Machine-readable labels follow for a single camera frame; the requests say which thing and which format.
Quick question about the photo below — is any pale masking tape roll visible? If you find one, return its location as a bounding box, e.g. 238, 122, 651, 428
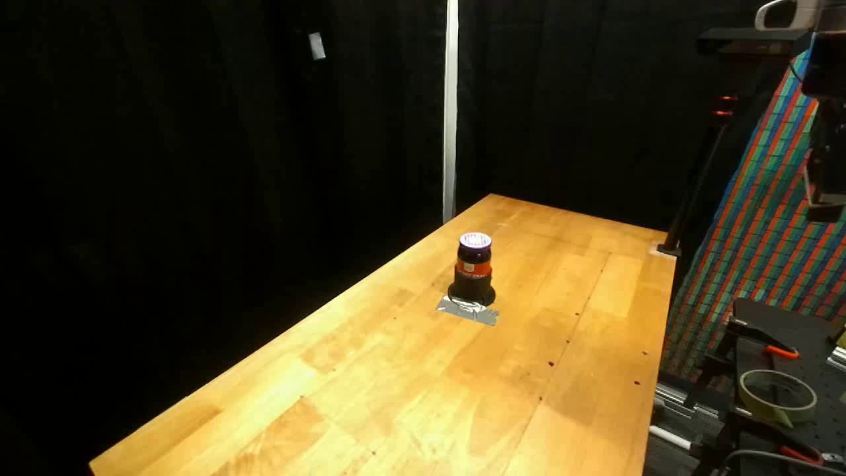
738, 367, 818, 428

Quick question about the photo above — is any white vertical pole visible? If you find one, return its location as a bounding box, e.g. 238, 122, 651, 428
438, 0, 462, 223

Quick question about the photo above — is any black tripod stand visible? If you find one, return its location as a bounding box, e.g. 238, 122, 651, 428
657, 84, 740, 256

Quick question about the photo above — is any colourful striped cloth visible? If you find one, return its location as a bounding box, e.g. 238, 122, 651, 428
662, 48, 846, 383

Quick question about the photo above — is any aluminium rail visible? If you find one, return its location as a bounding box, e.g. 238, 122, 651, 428
647, 379, 718, 456

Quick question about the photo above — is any black curtain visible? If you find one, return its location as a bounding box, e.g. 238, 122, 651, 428
0, 0, 796, 445

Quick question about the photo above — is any orange black clamp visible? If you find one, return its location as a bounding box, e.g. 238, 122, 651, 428
722, 323, 804, 366

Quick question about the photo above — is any black mounting platform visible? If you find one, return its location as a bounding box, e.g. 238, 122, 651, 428
689, 296, 846, 476

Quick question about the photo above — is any dark glass jar white lid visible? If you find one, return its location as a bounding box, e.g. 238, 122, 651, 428
450, 231, 496, 306

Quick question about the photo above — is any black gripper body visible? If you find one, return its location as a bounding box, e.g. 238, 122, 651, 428
804, 92, 846, 208

